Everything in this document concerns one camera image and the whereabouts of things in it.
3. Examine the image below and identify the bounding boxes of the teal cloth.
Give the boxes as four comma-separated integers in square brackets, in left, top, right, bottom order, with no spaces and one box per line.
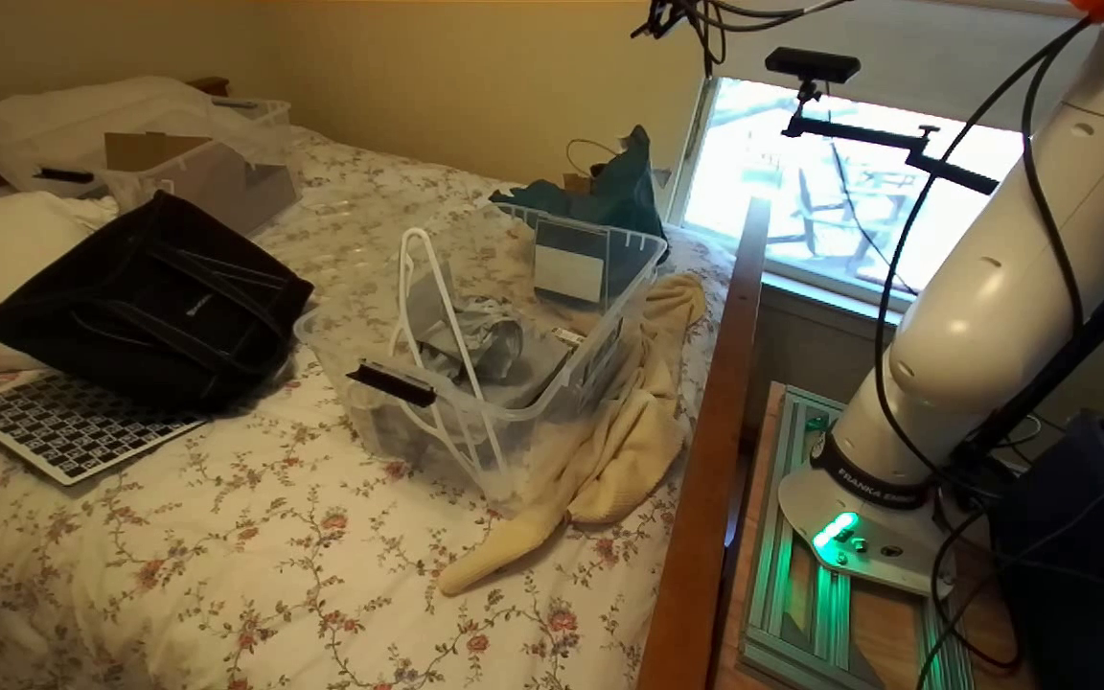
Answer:
[488,122,674,249]

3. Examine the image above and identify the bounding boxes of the clear plastic storage container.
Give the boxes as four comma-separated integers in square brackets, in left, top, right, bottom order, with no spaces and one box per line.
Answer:
[299,189,674,504]

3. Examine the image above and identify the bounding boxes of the black fabric bag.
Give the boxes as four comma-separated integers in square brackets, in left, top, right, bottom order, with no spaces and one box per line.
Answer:
[0,189,318,419]

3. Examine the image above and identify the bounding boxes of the cream blanket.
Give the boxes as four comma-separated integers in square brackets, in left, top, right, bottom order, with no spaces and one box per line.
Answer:
[434,268,714,603]

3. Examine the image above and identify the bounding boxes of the white plastic clothes hanger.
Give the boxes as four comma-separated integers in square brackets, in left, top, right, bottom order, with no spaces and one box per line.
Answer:
[391,222,525,488]

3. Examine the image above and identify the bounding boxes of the bright bedroom window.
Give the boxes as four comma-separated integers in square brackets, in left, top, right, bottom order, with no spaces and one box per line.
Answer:
[671,0,1091,309]

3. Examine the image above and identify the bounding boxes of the large clear plastic bin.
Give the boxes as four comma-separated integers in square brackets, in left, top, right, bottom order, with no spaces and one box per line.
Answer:
[32,93,310,240]

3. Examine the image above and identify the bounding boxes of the metal robot mounting plate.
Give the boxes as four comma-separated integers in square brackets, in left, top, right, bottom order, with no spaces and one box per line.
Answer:
[738,379,967,690]

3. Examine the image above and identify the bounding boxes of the floral bedspread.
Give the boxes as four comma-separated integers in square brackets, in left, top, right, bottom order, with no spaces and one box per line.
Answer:
[0,117,738,690]

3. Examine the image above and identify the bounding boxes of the brown cardboard box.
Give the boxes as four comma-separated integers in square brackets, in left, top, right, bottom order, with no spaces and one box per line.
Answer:
[99,126,218,181]

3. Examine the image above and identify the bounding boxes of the black white patterned board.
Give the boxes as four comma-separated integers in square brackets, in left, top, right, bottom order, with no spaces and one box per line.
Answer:
[0,366,218,492]

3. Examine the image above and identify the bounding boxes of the thin black cable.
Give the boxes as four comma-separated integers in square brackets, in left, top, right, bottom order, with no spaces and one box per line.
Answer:
[874,16,1099,483]

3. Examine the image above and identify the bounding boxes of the black cable bundle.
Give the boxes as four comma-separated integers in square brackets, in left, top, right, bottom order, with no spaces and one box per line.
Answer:
[634,0,856,71]

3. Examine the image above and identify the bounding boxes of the black exterior camera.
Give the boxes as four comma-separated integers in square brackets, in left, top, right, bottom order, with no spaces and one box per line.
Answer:
[761,46,864,93]

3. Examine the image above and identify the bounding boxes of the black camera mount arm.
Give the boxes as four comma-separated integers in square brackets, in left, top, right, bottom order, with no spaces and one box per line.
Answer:
[778,81,1004,200]

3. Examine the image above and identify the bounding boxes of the black metal mount bar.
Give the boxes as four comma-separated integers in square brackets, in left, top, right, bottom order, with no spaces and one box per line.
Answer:
[949,240,1104,471]

